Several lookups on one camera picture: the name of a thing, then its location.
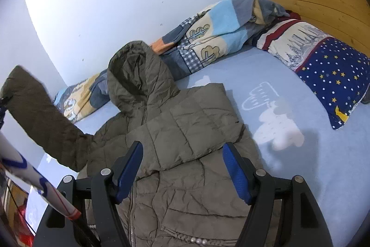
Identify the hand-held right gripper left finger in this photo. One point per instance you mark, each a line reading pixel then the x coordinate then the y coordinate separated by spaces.
pixel 130 169

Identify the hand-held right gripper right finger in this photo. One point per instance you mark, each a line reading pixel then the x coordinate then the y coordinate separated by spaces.
pixel 237 174

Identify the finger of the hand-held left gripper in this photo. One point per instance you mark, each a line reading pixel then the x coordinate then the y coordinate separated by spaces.
pixel 2 111

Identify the olive hooded puffer jacket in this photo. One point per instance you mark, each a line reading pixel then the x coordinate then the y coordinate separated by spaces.
pixel 188 119

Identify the light blue bed sheet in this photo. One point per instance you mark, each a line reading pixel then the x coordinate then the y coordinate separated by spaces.
pixel 289 177

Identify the white printed tube red tip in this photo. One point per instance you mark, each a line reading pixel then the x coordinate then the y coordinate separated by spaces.
pixel 43 186

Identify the red plastic item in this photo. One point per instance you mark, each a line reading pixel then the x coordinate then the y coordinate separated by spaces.
pixel 23 221

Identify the star print pillow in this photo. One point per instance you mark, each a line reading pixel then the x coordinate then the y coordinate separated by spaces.
pixel 332 70

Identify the dark grey cloth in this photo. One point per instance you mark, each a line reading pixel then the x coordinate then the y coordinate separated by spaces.
pixel 366 98

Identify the patchwork printed blanket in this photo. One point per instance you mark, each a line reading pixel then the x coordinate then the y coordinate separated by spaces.
pixel 225 21

